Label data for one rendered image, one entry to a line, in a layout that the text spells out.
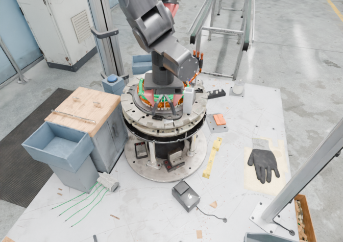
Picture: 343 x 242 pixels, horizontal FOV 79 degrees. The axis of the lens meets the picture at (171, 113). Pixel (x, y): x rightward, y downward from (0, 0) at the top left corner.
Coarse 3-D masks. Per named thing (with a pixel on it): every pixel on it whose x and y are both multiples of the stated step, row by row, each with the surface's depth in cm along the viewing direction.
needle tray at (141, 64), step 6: (150, 54) 104; (132, 60) 100; (138, 60) 105; (144, 60) 106; (150, 60) 106; (132, 66) 96; (138, 66) 96; (144, 66) 96; (150, 66) 97; (138, 72) 98; (144, 72) 99
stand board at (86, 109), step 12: (84, 96) 81; (96, 96) 81; (108, 96) 81; (60, 108) 76; (72, 108) 76; (84, 108) 76; (96, 108) 76; (108, 108) 76; (48, 120) 71; (60, 120) 71; (72, 120) 71; (96, 120) 71
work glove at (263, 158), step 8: (256, 144) 98; (264, 144) 98; (256, 152) 94; (264, 152) 94; (272, 152) 95; (248, 160) 92; (256, 160) 91; (264, 160) 91; (272, 160) 91; (256, 168) 88; (264, 168) 88; (272, 168) 89; (264, 176) 86
